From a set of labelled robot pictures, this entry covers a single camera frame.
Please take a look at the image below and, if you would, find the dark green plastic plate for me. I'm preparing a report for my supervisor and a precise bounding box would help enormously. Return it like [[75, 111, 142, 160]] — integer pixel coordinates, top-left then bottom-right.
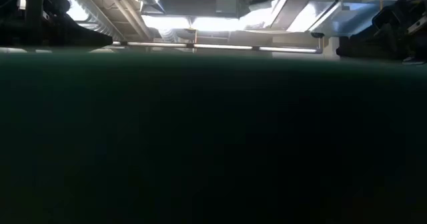
[[0, 48, 427, 224]]

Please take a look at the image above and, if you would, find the long ceiling light bar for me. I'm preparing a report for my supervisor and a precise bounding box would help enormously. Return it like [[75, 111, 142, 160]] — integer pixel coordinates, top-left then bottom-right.
[[112, 41, 323, 55]]

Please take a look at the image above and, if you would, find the grey ceiling unit box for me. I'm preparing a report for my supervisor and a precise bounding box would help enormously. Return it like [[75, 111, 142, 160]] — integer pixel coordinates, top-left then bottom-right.
[[216, 0, 240, 15]]

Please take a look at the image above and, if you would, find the rectangular metal ventilation duct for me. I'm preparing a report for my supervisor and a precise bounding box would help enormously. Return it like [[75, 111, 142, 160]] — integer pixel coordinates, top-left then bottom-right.
[[269, 0, 342, 33]]

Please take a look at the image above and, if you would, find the corrugated silver ventilation duct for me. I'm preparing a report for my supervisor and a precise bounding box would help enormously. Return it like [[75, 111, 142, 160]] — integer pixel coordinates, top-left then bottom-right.
[[55, 0, 125, 41]]

